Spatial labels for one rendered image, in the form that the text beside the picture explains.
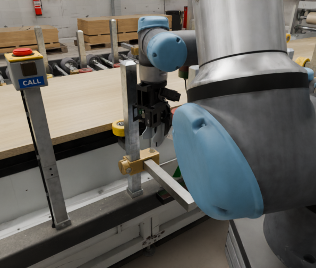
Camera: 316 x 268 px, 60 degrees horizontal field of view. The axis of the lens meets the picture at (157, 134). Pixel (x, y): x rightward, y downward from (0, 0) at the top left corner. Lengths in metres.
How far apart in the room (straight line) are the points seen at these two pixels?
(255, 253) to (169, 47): 0.39
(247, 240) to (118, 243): 1.14
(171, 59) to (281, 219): 0.35
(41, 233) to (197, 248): 1.05
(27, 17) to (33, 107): 7.29
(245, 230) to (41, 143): 0.53
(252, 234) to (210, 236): 1.38
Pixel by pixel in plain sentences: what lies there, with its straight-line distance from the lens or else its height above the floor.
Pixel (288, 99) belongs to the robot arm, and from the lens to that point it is 0.25.
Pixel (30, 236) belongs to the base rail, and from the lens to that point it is 0.94.
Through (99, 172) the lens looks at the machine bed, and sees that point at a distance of 1.14.
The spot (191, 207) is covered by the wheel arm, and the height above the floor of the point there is 0.83.
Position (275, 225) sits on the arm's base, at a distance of 0.42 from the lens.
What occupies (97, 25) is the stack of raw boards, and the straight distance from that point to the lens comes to 7.07.
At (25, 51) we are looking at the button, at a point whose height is 1.23.
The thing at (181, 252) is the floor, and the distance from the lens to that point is 1.72.
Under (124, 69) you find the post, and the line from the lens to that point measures 0.77.
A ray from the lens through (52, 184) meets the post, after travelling 0.83.
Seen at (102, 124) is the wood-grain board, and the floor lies 0.90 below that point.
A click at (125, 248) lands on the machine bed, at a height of 0.17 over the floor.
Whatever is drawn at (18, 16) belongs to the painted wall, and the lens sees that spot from 7.95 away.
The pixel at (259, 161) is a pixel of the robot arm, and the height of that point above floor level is 1.23.
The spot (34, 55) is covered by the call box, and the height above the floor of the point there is 1.22.
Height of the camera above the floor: 1.35
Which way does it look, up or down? 28 degrees down
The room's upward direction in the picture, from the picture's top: straight up
